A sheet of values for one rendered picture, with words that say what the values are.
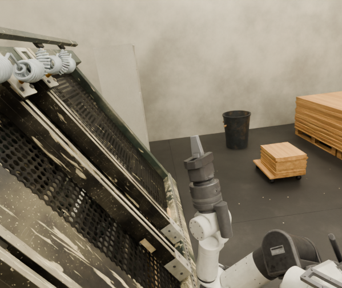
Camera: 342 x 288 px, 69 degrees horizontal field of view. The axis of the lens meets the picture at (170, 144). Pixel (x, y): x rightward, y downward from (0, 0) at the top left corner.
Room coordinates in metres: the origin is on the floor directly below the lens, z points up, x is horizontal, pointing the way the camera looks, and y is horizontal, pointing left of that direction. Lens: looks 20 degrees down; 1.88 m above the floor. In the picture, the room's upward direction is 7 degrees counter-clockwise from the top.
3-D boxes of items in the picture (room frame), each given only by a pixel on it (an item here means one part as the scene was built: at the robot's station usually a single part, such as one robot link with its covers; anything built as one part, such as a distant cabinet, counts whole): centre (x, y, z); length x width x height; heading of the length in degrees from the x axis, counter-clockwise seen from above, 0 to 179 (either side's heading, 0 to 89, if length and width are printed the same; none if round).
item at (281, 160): (3.30, -1.54, 0.20); 0.61 x 0.51 x 0.40; 2
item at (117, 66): (4.32, 0.70, 1.03); 0.60 x 0.58 x 2.05; 2
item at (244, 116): (4.59, -1.29, 0.33); 0.54 x 0.54 x 0.65
